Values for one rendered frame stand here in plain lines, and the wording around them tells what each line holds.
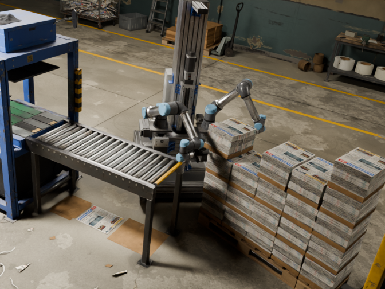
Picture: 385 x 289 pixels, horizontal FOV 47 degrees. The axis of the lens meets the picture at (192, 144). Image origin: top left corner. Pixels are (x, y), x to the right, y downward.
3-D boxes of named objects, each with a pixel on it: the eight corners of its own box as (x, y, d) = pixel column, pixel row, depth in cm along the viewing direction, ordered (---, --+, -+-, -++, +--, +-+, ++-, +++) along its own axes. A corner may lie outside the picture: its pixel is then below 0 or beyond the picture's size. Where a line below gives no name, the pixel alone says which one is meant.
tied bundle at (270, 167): (282, 163, 401) (287, 141, 390) (309, 178, 383) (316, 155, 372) (256, 176, 376) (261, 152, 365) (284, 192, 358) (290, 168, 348)
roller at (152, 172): (171, 162, 395) (170, 157, 393) (142, 185, 356) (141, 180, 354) (165, 161, 397) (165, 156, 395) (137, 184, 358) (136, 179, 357)
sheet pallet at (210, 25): (223, 49, 1040) (226, 24, 1014) (208, 55, 973) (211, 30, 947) (178, 37, 1083) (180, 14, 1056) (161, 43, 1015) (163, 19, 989)
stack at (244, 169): (222, 207, 472) (234, 139, 434) (317, 269, 404) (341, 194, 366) (196, 221, 446) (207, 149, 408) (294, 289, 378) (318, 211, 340)
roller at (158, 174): (176, 164, 393) (177, 160, 390) (148, 188, 354) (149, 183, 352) (171, 163, 395) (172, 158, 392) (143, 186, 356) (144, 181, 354)
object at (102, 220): (124, 219, 436) (124, 218, 436) (106, 234, 413) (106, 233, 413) (94, 206, 449) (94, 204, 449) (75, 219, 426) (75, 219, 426)
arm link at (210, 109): (201, 118, 446) (203, 106, 440) (205, 114, 458) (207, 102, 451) (213, 121, 443) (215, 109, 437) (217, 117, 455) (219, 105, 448)
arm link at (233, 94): (204, 109, 454) (244, 79, 427) (208, 104, 467) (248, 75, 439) (211, 118, 456) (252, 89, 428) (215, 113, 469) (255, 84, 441)
